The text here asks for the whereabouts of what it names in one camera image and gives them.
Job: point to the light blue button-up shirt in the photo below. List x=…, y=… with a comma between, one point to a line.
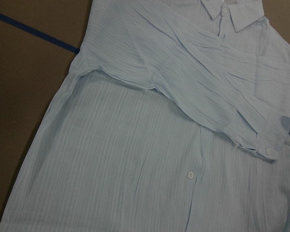
x=174, y=117

